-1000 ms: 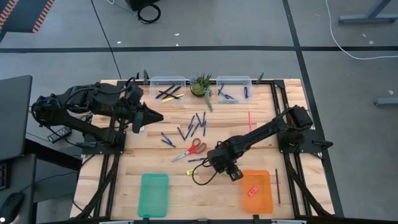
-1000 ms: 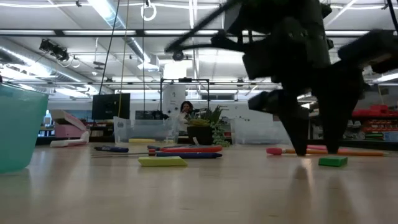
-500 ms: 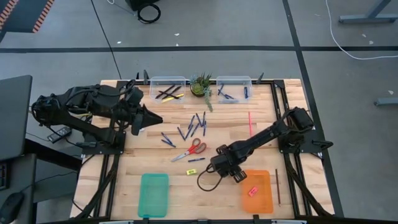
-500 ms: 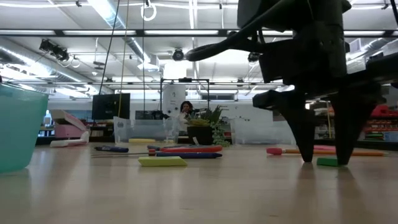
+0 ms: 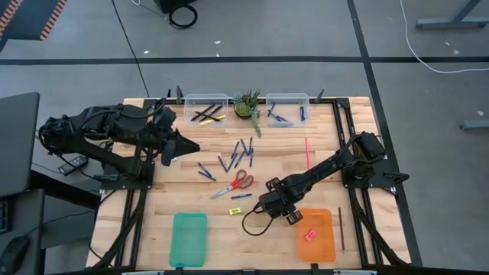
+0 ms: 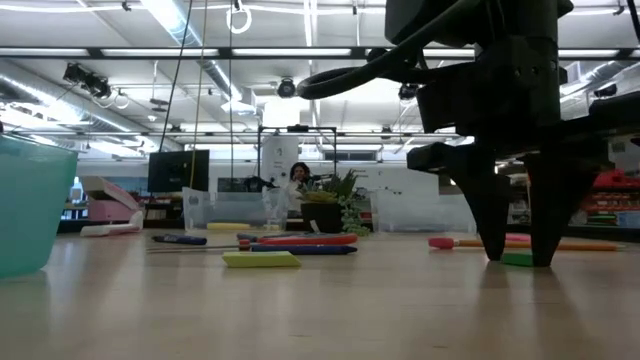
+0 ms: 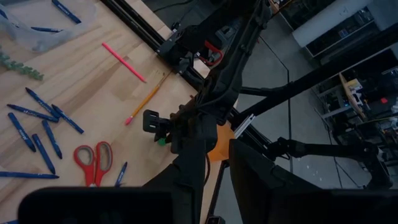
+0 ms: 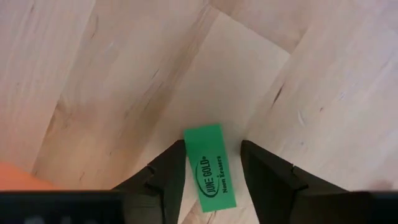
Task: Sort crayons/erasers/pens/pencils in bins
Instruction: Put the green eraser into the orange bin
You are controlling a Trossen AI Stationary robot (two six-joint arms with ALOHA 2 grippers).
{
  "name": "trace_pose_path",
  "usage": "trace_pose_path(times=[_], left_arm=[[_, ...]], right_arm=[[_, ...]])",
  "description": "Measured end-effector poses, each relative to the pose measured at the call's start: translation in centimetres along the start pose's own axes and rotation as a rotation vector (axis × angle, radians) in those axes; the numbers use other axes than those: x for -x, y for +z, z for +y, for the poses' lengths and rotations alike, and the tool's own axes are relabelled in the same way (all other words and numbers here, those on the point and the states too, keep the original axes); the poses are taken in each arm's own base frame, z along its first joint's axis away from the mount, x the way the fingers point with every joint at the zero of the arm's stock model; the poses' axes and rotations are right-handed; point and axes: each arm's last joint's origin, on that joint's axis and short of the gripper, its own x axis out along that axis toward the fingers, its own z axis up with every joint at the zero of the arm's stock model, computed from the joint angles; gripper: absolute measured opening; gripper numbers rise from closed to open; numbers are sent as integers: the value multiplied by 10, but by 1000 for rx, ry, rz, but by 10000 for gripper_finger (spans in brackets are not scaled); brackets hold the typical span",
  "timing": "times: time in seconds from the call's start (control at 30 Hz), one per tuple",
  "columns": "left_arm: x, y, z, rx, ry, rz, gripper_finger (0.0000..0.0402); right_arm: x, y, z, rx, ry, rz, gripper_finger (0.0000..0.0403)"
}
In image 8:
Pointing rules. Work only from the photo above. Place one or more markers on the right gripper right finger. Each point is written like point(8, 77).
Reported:
point(267, 186)

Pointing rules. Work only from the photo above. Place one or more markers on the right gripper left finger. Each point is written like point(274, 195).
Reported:
point(168, 174)

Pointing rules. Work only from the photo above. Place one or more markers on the green eraser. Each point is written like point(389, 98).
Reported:
point(210, 168)

